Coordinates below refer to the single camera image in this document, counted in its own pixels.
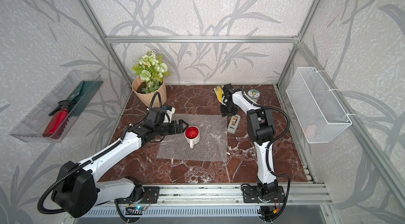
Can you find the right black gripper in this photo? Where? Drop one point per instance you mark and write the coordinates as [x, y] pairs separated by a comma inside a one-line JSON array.
[[223, 113]]

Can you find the beige ribbed flower pot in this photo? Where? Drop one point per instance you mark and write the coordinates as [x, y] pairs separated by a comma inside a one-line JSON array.
[[138, 84]]

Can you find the yellow white work glove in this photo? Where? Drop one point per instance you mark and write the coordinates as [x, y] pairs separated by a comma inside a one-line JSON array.
[[219, 93]]

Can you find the sunflower label tin can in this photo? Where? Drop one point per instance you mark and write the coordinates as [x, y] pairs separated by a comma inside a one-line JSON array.
[[254, 94]]

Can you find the green white artificial flowers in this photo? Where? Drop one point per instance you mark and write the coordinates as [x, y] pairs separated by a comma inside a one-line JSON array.
[[152, 71]]

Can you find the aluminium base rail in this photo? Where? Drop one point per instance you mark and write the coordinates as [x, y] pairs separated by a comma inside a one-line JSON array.
[[233, 195]]

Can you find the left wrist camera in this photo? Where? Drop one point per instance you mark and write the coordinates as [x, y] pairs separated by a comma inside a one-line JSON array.
[[169, 111]]

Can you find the red spray bottle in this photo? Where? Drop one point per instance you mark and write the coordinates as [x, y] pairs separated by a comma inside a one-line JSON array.
[[59, 119]]

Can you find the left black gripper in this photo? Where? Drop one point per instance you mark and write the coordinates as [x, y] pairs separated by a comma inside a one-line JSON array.
[[180, 130]]

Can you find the clear plastic wall bin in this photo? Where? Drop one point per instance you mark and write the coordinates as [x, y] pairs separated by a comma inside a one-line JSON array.
[[31, 128]]

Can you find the aluminium cage frame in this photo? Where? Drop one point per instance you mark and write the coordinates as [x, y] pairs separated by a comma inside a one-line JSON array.
[[383, 165]]

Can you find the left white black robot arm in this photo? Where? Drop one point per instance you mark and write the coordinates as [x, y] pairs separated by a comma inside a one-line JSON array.
[[78, 187]]

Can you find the white mug red inside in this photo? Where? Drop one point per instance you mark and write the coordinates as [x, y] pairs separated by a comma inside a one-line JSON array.
[[192, 134]]

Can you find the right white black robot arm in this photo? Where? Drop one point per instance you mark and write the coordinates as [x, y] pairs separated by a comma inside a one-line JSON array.
[[261, 130]]

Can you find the dark green trowel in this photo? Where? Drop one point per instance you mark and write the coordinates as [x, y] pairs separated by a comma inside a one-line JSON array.
[[80, 97]]

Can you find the white wire mesh basket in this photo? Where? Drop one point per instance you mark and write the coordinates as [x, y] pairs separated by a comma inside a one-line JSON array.
[[321, 116]]

